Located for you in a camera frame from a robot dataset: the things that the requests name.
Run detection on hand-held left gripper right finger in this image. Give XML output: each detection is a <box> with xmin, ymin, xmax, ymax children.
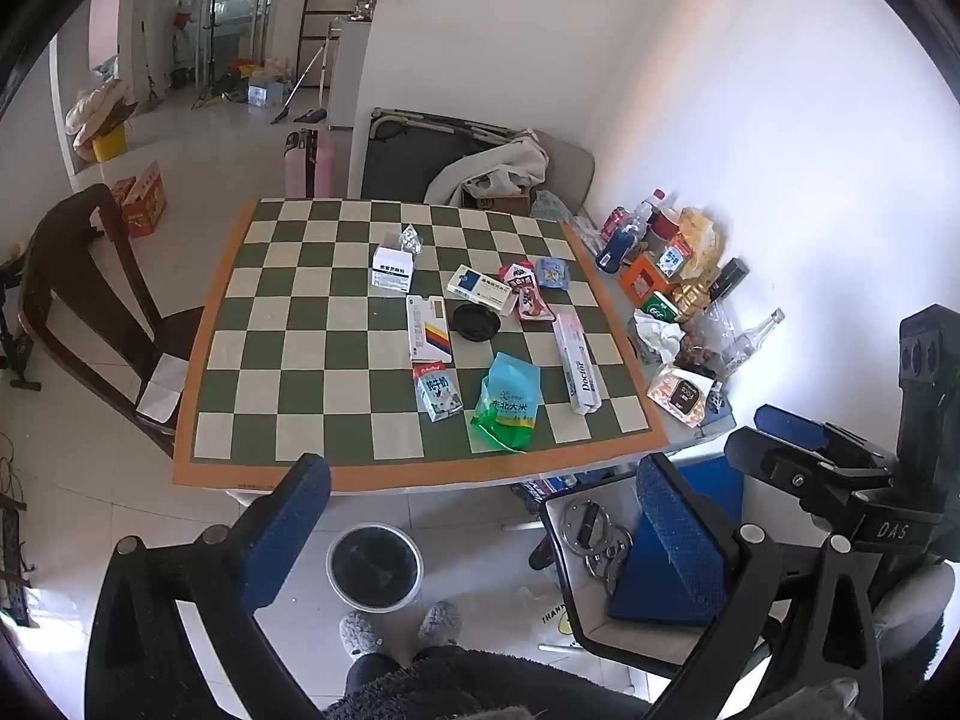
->
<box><xmin>636</xmin><ymin>452</ymin><xmax>886</xmax><ymax>720</ymax></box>

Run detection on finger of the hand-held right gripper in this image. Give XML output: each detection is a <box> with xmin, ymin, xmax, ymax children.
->
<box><xmin>754</xmin><ymin>403</ymin><xmax>899</xmax><ymax>467</ymax></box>
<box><xmin>723</xmin><ymin>426</ymin><xmax>857</xmax><ymax>520</ymax></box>

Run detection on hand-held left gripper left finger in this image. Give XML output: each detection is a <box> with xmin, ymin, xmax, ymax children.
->
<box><xmin>84</xmin><ymin>452</ymin><xmax>332</xmax><ymax>720</ymax></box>

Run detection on white round trash bin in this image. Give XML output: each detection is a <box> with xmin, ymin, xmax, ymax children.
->
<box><xmin>325</xmin><ymin>522</ymin><xmax>423</xmax><ymax>611</ymax></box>

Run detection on long white toothpaste box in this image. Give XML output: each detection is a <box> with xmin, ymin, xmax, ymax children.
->
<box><xmin>553</xmin><ymin>313</ymin><xmax>601</xmax><ymax>416</ymax></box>

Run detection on small milk carton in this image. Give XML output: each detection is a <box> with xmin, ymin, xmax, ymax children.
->
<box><xmin>413</xmin><ymin>361</ymin><xmax>464</xmax><ymax>421</ymax></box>

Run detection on green blue rice bag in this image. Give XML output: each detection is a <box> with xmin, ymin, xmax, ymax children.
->
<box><xmin>469</xmin><ymin>352</ymin><xmax>541</xmax><ymax>453</ymax></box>

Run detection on red white snack packet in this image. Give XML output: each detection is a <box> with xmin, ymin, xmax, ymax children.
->
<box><xmin>499</xmin><ymin>261</ymin><xmax>557</xmax><ymax>323</ymax></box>

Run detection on black round lid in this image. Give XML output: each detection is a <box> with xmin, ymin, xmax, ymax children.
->
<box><xmin>450</xmin><ymin>305</ymin><xmax>502</xmax><ymax>342</ymax></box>

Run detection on white blue medicine box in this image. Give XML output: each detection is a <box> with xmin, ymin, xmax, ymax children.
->
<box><xmin>446</xmin><ymin>266</ymin><xmax>518</xmax><ymax>316</ymax></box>

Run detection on person's right forearm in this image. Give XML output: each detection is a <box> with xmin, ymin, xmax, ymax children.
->
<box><xmin>862</xmin><ymin>559</ymin><xmax>960</xmax><ymax>691</ymax></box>

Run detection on blue pad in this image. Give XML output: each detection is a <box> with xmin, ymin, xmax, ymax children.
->
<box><xmin>607</xmin><ymin>454</ymin><xmax>745</xmax><ymax>625</ymax></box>

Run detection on clear glass bottle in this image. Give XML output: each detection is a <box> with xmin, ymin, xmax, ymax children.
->
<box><xmin>720</xmin><ymin>307</ymin><xmax>786</xmax><ymax>380</ymax></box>

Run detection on white tray with metal parts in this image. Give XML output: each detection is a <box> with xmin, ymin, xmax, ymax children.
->
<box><xmin>538</xmin><ymin>465</ymin><xmax>773</xmax><ymax>680</ymax></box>

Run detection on beige dark snack packet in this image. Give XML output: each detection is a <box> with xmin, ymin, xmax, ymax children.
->
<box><xmin>646</xmin><ymin>364</ymin><xmax>717</xmax><ymax>425</ymax></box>

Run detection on person's left grey slipper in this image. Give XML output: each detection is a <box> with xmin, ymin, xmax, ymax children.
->
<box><xmin>339</xmin><ymin>611</ymin><xmax>387</xmax><ymax>662</ymax></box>

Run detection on person's grey slipper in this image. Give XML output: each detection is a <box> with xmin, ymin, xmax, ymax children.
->
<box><xmin>416</xmin><ymin>600</ymin><xmax>464</xmax><ymax>647</ymax></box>
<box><xmin>339</xmin><ymin>611</ymin><xmax>387</xmax><ymax>662</ymax></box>

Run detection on blue printed box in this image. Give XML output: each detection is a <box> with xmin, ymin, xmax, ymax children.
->
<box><xmin>510</xmin><ymin>469</ymin><xmax>601</xmax><ymax>515</ymax></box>

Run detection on white plastic bag yellow print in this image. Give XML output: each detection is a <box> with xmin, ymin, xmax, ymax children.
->
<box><xmin>517</xmin><ymin>585</ymin><xmax>575</xmax><ymax>642</ymax></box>

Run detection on black box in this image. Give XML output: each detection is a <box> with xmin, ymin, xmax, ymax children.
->
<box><xmin>709</xmin><ymin>257</ymin><xmax>749</xmax><ymax>301</ymax></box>

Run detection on crumpled white tissue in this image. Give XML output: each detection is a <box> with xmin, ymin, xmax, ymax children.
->
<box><xmin>630</xmin><ymin>313</ymin><xmax>685</xmax><ymax>365</ymax></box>

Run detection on person's left leg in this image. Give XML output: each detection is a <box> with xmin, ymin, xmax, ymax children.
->
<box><xmin>343</xmin><ymin>651</ymin><xmax>417</xmax><ymax>698</ymax></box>

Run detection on gold wrapped item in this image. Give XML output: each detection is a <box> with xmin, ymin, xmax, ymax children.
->
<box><xmin>671</xmin><ymin>277</ymin><xmax>713</xmax><ymax>316</ymax></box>

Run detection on green checkered table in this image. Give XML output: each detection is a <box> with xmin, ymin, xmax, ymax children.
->
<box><xmin>172</xmin><ymin>197</ymin><xmax>670</xmax><ymax>496</ymax></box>

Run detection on person's right grey slipper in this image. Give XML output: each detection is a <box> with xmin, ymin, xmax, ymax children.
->
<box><xmin>416</xmin><ymin>600</ymin><xmax>464</xmax><ymax>647</ymax></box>

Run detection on white paper sheet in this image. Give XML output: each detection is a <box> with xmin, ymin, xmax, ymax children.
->
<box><xmin>135</xmin><ymin>356</ymin><xmax>188</xmax><ymax>425</ymax></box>

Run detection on yellow snack bags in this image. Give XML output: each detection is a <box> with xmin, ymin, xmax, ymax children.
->
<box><xmin>679</xmin><ymin>208</ymin><xmax>727</xmax><ymax>278</ymax></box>

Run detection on orange box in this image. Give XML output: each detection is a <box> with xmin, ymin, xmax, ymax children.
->
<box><xmin>619</xmin><ymin>253</ymin><xmax>670</xmax><ymax>308</ymax></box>

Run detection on white table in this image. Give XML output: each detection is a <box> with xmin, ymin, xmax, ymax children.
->
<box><xmin>225</xmin><ymin>210</ymin><xmax>740</xmax><ymax>518</ymax></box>

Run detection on red white jar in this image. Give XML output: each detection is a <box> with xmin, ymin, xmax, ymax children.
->
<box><xmin>646</xmin><ymin>208</ymin><xmax>682</xmax><ymax>248</ymax></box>

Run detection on dark fuzzy robe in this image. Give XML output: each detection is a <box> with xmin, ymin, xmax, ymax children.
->
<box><xmin>322</xmin><ymin>645</ymin><xmax>653</xmax><ymax>720</ymax></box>

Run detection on dark cola bottle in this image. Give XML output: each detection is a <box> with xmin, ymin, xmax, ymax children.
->
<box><xmin>596</xmin><ymin>214</ymin><xmax>650</xmax><ymax>275</ymax></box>

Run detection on white striped flat box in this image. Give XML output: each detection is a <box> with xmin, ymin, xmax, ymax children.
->
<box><xmin>406</xmin><ymin>295</ymin><xmax>454</xmax><ymax>362</ymax></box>

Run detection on clear bottle red cap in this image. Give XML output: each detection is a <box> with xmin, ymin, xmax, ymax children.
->
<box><xmin>634</xmin><ymin>189</ymin><xmax>668</xmax><ymax>230</ymax></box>

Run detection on small clear plastic bag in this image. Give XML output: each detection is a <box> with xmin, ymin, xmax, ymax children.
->
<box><xmin>531</xmin><ymin>189</ymin><xmax>575</xmax><ymax>222</ymax></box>

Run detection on dark wooden chair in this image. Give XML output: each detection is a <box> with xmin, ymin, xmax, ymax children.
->
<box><xmin>19</xmin><ymin>184</ymin><xmax>207</xmax><ymax>458</ymax></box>

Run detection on grey chair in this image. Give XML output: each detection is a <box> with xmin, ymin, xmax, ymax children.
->
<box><xmin>525</xmin><ymin>131</ymin><xmax>597</xmax><ymax>215</ymax></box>

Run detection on red yellow cardboard box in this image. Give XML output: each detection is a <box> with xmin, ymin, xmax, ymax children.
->
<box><xmin>111</xmin><ymin>160</ymin><xmax>167</xmax><ymax>239</ymax></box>

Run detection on pink suitcase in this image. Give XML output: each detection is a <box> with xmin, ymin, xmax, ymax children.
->
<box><xmin>283</xmin><ymin>129</ymin><xmax>338</xmax><ymax>200</ymax></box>

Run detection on dark folding cot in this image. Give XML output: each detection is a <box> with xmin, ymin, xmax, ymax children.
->
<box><xmin>360</xmin><ymin>106</ymin><xmax>526</xmax><ymax>203</ymax></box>

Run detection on white cloth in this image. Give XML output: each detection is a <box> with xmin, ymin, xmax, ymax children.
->
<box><xmin>424</xmin><ymin>136</ymin><xmax>552</xmax><ymax>207</ymax></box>

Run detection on dustpan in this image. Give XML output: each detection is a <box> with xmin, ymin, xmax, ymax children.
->
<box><xmin>294</xmin><ymin>30</ymin><xmax>331</xmax><ymax>125</ymax></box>

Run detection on yellow bin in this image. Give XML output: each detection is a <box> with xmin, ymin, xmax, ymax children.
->
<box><xmin>90</xmin><ymin>124</ymin><xmax>128</xmax><ymax>163</ymax></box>

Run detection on broom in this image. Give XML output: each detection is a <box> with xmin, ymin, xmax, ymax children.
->
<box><xmin>270</xmin><ymin>37</ymin><xmax>331</xmax><ymax>125</ymax></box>

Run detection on pile of cloth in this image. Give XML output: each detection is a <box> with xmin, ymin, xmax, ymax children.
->
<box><xmin>65</xmin><ymin>80</ymin><xmax>140</xmax><ymax>140</ymax></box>

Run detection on white cabinet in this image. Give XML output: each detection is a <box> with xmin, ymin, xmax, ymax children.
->
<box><xmin>326</xmin><ymin>15</ymin><xmax>372</xmax><ymax>132</ymax></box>

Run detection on mop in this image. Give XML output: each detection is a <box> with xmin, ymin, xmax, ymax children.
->
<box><xmin>139</xmin><ymin>19</ymin><xmax>162</xmax><ymax>110</ymax></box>

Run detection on dark coat rack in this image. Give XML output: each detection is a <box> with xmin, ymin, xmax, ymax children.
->
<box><xmin>191</xmin><ymin>0</ymin><xmax>233</xmax><ymax>110</ymax></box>

